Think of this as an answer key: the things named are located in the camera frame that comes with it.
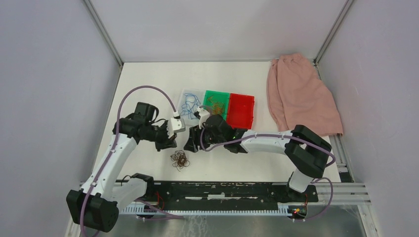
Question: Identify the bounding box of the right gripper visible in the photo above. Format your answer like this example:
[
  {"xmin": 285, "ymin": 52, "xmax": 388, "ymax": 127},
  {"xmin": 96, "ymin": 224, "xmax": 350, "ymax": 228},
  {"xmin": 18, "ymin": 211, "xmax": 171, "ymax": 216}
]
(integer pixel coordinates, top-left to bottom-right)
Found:
[{"xmin": 183, "ymin": 122, "xmax": 225, "ymax": 153}]

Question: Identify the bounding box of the dark brown cable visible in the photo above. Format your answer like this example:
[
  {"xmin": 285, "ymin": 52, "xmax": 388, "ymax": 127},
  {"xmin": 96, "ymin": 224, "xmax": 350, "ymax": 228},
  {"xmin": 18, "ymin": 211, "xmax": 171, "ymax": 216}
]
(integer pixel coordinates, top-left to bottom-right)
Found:
[{"xmin": 170, "ymin": 150, "xmax": 191, "ymax": 172}]

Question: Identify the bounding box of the blue cable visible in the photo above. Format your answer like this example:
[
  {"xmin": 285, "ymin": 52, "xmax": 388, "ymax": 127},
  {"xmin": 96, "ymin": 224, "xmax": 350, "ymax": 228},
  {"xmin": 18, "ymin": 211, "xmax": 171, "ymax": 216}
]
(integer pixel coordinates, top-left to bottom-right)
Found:
[
  {"xmin": 180, "ymin": 98, "xmax": 195, "ymax": 119},
  {"xmin": 181, "ymin": 93, "xmax": 201, "ymax": 120},
  {"xmin": 191, "ymin": 95, "xmax": 202, "ymax": 115}
]

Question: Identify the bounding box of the tan brown cable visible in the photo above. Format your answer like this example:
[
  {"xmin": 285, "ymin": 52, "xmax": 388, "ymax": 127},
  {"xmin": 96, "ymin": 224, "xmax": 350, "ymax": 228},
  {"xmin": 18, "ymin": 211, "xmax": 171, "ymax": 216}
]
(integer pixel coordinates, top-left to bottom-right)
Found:
[{"xmin": 208, "ymin": 95, "xmax": 227, "ymax": 115}]

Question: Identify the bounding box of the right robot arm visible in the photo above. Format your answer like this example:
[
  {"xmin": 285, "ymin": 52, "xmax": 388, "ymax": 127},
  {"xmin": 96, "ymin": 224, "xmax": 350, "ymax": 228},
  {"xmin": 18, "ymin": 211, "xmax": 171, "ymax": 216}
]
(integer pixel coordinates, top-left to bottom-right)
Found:
[{"xmin": 184, "ymin": 115, "xmax": 335, "ymax": 201}]

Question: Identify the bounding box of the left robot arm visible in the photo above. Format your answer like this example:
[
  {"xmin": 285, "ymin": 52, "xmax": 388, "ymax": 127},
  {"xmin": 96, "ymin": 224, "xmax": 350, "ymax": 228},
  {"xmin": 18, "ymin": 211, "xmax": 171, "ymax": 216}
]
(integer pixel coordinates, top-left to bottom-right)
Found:
[{"xmin": 66, "ymin": 102, "xmax": 185, "ymax": 233}]

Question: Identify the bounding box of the clear plastic bin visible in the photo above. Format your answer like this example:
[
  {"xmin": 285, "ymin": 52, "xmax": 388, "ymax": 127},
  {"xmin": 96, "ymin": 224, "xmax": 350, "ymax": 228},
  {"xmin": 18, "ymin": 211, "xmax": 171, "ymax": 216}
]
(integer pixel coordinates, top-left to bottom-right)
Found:
[{"xmin": 177, "ymin": 89, "xmax": 206, "ymax": 126}]

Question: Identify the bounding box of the green plastic bin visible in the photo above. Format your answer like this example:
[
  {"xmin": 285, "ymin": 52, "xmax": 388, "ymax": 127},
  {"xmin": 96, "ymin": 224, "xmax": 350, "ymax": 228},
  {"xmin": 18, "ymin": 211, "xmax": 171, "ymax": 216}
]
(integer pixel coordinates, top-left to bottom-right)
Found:
[{"xmin": 203, "ymin": 90, "xmax": 230, "ymax": 120}]

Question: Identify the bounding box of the red plastic bin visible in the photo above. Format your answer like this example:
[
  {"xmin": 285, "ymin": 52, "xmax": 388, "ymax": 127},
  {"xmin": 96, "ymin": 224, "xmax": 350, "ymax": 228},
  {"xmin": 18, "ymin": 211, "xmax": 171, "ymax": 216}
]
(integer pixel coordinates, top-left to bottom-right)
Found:
[{"xmin": 226, "ymin": 93, "xmax": 254, "ymax": 129}]

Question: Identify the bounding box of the pink cloth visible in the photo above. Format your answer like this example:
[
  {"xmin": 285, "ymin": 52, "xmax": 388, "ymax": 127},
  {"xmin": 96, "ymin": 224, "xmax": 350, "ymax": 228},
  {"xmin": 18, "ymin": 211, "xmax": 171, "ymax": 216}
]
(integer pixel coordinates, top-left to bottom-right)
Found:
[{"xmin": 266, "ymin": 53, "xmax": 343, "ymax": 137}]

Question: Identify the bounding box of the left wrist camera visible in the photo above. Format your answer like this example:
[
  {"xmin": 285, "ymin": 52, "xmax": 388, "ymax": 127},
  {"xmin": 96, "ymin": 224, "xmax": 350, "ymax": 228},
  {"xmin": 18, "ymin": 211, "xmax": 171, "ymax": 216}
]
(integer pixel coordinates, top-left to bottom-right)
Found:
[{"xmin": 168, "ymin": 118, "xmax": 186, "ymax": 137}]

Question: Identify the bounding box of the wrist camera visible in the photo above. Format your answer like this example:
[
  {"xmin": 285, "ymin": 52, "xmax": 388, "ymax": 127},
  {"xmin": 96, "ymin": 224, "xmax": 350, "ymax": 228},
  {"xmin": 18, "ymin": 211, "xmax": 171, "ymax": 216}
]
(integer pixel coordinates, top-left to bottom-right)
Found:
[
  {"xmin": 194, "ymin": 105, "xmax": 212, "ymax": 129},
  {"xmin": 168, "ymin": 118, "xmax": 186, "ymax": 137}
]

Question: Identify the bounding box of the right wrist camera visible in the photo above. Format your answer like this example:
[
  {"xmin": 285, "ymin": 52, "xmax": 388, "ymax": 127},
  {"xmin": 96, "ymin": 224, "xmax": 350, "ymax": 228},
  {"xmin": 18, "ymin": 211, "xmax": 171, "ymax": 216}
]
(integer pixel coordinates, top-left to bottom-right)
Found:
[{"xmin": 194, "ymin": 105, "xmax": 212, "ymax": 129}]

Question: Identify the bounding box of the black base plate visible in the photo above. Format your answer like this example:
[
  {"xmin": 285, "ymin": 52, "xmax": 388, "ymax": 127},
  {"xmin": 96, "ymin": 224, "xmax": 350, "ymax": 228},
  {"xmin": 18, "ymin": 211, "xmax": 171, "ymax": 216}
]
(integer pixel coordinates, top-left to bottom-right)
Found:
[{"xmin": 124, "ymin": 180, "xmax": 319, "ymax": 212}]

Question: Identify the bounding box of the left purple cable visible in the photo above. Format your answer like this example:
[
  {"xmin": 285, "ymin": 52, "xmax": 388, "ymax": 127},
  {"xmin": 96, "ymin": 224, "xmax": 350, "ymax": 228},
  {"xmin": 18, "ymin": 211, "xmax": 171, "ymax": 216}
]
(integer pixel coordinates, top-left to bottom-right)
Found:
[{"xmin": 79, "ymin": 85, "xmax": 186, "ymax": 237}]

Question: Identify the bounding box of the white slotted cable duct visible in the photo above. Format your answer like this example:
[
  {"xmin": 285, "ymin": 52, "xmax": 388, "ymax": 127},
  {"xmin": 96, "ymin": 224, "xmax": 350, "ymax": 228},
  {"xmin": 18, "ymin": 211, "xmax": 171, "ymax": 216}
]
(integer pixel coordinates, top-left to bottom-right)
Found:
[{"xmin": 120, "ymin": 203, "xmax": 292, "ymax": 217}]

